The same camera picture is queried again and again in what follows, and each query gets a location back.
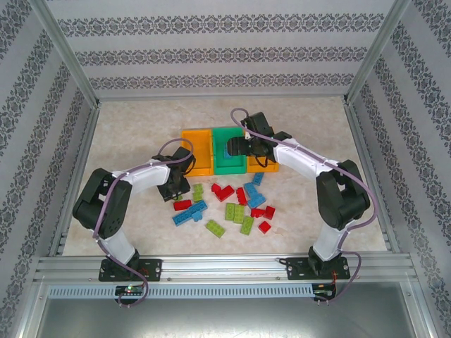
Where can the green long lego brick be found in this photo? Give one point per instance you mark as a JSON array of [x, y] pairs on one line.
[[230, 212], [215, 229], [179, 198], [247, 225], [239, 214]]

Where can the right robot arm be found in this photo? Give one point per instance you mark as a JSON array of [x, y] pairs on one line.
[[303, 160]]

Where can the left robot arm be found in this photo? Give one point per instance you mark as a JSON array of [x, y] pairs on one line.
[[141, 176]]

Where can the red long lego brick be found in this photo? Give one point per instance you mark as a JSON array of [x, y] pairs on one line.
[[257, 212], [182, 205], [241, 196]]

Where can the blue extra long lego brick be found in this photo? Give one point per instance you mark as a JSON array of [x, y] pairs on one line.
[[185, 215]]

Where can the small blue lego brick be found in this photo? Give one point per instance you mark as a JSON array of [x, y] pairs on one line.
[[198, 216]]

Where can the green plastic bin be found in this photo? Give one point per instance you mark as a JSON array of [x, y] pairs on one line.
[[220, 135]]

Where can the orange plastic bin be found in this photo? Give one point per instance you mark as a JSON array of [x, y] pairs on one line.
[[201, 144], [267, 168]]

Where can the red L-shaped lego piece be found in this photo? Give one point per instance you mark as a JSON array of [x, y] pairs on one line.
[[223, 192]]

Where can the red square lego brick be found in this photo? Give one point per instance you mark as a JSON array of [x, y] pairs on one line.
[[270, 212]]

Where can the small circuit board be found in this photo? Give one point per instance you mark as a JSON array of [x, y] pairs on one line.
[[130, 290]]

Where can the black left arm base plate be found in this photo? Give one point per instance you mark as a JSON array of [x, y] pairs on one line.
[[153, 269]]

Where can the aluminium front rail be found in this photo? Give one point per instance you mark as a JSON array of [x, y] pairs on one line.
[[225, 265]]

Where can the aluminium side rail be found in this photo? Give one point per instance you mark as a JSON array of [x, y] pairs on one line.
[[75, 176]]

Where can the aluminium frame post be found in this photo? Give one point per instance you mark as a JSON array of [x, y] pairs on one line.
[[67, 56], [377, 53]]

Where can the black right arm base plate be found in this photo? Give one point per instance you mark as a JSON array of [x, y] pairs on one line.
[[297, 268]]

